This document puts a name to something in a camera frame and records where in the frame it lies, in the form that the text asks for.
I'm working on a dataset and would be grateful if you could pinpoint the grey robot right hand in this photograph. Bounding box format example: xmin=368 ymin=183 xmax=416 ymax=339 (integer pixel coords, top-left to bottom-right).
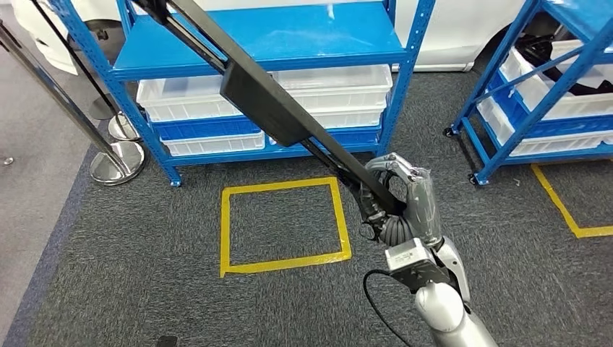
xmin=356 ymin=153 xmax=444 ymax=248

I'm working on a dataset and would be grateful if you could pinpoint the long black plastic panel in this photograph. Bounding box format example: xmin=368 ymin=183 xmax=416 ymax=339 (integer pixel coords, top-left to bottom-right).
xmin=132 ymin=0 xmax=406 ymax=216

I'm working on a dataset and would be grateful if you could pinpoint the black plastic part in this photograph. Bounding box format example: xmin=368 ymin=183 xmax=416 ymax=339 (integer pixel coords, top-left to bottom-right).
xmin=515 ymin=34 xmax=613 ymax=97

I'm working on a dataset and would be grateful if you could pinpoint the blue metal shelf rack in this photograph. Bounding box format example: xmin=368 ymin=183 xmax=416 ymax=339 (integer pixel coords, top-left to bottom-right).
xmin=48 ymin=0 xmax=437 ymax=188
xmin=442 ymin=0 xmax=613 ymax=187

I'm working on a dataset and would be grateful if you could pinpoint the yellow floor tape square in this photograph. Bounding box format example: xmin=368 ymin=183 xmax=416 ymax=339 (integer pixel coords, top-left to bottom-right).
xmin=530 ymin=163 xmax=613 ymax=239
xmin=219 ymin=176 xmax=353 ymax=279

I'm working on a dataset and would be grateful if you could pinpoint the white car red stripe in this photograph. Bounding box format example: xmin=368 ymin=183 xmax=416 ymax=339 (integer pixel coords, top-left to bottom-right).
xmin=9 ymin=0 xmax=528 ymax=75

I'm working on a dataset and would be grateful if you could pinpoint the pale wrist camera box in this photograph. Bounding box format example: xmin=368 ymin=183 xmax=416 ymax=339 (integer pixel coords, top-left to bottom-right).
xmin=384 ymin=238 xmax=437 ymax=274

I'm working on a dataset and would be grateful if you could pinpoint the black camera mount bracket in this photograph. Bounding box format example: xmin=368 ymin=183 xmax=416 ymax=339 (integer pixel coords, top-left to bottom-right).
xmin=393 ymin=260 xmax=463 ymax=294

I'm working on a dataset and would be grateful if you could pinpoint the black camera cable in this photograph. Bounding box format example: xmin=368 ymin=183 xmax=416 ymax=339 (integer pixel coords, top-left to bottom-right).
xmin=362 ymin=269 xmax=413 ymax=347

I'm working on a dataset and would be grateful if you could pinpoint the chrome stanchion post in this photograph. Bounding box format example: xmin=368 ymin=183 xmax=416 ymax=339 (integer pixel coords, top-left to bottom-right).
xmin=29 ymin=0 xmax=141 ymax=143
xmin=0 ymin=21 xmax=145 ymax=187

